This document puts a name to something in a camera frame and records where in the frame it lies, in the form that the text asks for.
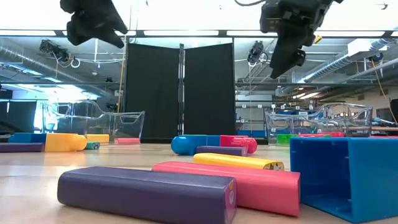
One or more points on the yellow long block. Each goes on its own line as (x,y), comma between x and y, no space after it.
(230,160)
(98,138)

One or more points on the blue stud block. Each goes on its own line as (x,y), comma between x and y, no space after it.
(373,177)
(213,140)
(186,145)
(28,138)

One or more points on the teal long block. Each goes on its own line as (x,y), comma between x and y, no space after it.
(92,146)

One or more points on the clear plastic bin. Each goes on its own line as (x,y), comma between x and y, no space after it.
(342,118)
(124,121)

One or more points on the grey ceiling air duct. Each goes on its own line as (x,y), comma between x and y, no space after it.
(335,63)
(31,61)

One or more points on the purple long block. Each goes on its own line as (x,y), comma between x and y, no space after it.
(20,147)
(140,193)
(221,151)

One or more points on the yellow hanging tag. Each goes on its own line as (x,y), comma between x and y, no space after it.
(318,39)

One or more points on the green stud block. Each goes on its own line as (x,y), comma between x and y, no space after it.
(286,139)

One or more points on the black partition panel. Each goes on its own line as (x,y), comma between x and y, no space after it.
(152,90)
(210,90)

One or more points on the yellow stud block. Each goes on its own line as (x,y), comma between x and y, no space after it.
(65,142)

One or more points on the black hanging ceiling device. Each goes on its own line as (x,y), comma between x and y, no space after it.
(255,51)
(54,50)

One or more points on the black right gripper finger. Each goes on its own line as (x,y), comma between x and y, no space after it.
(301,58)
(286,53)

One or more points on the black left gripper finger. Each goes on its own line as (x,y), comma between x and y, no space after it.
(113,38)
(118,25)

